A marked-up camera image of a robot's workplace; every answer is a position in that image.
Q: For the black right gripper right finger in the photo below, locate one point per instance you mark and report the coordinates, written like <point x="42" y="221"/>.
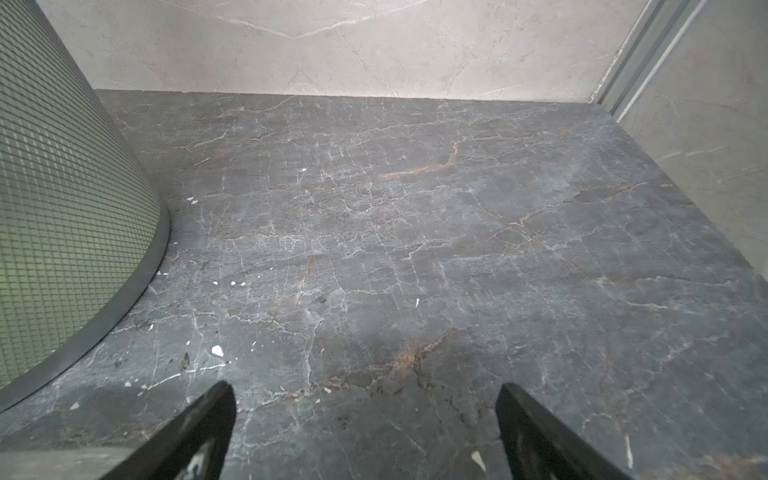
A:
<point x="540" y="446"/>

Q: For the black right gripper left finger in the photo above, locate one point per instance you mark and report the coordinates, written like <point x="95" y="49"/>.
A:
<point x="191" y="446"/>

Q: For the green mesh trash bin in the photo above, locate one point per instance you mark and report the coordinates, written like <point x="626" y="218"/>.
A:
<point x="83" y="231"/>

